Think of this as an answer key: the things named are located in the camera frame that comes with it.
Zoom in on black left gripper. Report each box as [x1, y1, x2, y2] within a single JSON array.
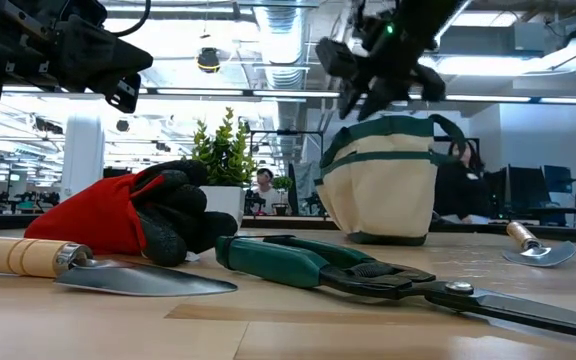
[[0, 0, 155, 114]]

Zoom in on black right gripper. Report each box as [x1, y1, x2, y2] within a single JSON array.
[[315, 0, 448, 122]]

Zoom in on beige green gardening bag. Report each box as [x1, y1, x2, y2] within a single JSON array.
[[314, 113, 469, 247]]

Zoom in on red black gardening glove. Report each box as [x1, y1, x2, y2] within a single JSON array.
[[23, 159, 239, 268]]

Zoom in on pointed wooden-handled steel trowel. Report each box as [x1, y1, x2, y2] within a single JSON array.
[[0, 234, 239, 298]]

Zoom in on wide wooden-handled steel trowel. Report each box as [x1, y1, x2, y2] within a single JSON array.
[[501, 221, 576, 268]]

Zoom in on small background potted plant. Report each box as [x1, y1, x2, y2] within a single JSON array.
[[271, 175, 294, 217]]

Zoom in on person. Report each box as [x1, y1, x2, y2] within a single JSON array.
[[432, 139, 493, 225], [251, 167, 283, 217]]

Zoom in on artificial plant in white pot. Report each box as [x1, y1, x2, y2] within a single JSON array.
[[190, 106, 259, 229]]

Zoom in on black background monitor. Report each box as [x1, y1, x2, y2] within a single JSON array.
[[505, 164, 550, 221]]

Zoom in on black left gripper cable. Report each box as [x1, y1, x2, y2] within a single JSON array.
[[110, 0, 152, 38]]

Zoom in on black hanging ceiling camera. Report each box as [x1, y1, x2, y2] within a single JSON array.
[[196, 47, 222, 75]]

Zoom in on green-handled long-blade shears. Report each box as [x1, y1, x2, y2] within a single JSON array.
[[215, 234, 576, 341]]

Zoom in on black aluminium table frame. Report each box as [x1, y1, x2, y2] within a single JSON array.
[[0, 213, 576, 245]]

